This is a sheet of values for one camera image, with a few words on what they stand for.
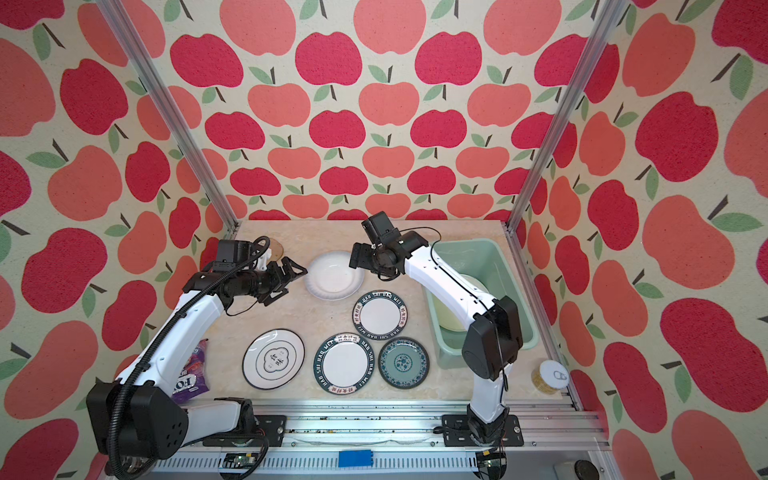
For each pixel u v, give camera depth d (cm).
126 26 72
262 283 68
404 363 85
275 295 78
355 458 70
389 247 59
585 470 60
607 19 70
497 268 89
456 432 73
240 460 71
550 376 77
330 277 102
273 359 86
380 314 98
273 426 74
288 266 73
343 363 84
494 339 49
